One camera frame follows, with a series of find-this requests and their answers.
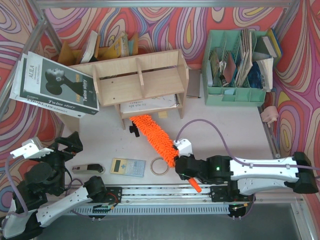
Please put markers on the white Chokladfabriken book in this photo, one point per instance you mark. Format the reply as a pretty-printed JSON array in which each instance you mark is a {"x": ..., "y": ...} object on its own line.
[{"x": 15, "y": 95}]

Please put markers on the yellow file rack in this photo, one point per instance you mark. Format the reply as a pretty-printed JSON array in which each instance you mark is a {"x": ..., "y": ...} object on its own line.
[{"x": 122, "y": 47}]

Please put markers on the mint green desk organizer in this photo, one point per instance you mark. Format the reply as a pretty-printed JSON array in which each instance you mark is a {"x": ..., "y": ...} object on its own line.
[{"x": 226, "y": 64}]

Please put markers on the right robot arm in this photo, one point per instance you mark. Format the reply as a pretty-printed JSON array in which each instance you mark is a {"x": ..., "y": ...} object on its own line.
[{"x": 248, "y": 176}]

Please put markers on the Twins story book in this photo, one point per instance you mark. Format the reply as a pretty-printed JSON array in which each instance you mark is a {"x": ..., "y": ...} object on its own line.
[{"x": 49, "y": 82}]

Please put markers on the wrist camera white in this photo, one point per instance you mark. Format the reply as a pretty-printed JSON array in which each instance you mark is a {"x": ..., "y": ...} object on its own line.
[
  {"x": 30, "y": 149},
  {"x": 184, "y": 147}
]

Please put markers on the clear tape roll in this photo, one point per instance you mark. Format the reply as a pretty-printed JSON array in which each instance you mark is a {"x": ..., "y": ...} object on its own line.
[{"x": 159, "y": 167}]

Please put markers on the orange microfiber duster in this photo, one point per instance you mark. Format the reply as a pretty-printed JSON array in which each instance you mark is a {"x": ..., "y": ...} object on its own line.
[{"x": 157, "y": 138}]

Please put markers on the black binder clip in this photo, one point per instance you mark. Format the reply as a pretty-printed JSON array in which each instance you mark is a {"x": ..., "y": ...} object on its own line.
[{"x": 133, "y": 129}]

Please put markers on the wooden bookshelf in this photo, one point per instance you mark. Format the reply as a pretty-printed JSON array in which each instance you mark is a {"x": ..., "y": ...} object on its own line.
[{"x": 139, "y": 77}]

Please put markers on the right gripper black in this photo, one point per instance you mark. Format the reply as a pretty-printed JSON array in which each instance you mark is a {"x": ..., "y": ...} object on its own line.
[{"x": 182, "y": 166}]

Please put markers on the spiral notebook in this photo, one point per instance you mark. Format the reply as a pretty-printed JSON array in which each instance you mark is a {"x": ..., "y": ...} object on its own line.
[{"x": 155, "y": 103}]

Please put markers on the yellow sticky note pad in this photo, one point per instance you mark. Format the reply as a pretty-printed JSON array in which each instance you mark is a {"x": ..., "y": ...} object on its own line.
[{"x": 163, "y": 114}]

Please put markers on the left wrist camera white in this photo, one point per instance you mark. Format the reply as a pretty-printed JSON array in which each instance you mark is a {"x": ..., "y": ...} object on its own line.
[{"x": 30, "y": 149}]

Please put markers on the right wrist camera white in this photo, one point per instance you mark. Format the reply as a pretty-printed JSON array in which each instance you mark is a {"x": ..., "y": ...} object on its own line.
[{"x": 184, "y": 147}]

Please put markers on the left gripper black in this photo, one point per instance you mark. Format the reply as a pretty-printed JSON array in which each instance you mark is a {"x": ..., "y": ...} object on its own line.
[{"x": 63, "y": 151}]

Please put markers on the beige and blue calculator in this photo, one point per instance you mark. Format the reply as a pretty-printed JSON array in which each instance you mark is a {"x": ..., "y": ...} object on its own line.
[{"x": 128, "y": 167}]

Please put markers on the pink piggy figurine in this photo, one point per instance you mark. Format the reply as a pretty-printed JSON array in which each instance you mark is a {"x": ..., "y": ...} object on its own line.
[{"x": 269, "y": 115}]

